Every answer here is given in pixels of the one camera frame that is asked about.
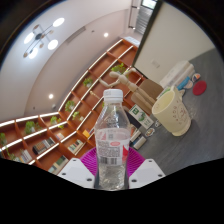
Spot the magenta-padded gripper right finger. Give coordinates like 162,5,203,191
127,148,166,190

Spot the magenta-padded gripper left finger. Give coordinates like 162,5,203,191
58,148,99,190

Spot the clear plastic water bottle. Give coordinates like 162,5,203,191
94,88,131,191

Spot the stack of dark books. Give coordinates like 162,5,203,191
128,123,148,150

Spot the brown wooden shelf unit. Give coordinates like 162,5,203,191
0,38,148,176

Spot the green-white drink carton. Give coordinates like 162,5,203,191
129,104,155,130

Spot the cream mug with red print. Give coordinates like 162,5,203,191
151,85,193,137

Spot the tan upholstered chair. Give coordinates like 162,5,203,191
131,78,164,116

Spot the flat round red coaster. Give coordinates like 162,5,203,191
192,80,208,97

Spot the ceiling air vent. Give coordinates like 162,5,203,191
64,26,88,44

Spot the round-bulb ceiling chandelier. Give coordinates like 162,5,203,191
22,17,66,60

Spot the grey window curtain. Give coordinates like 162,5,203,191
134,4,155,35

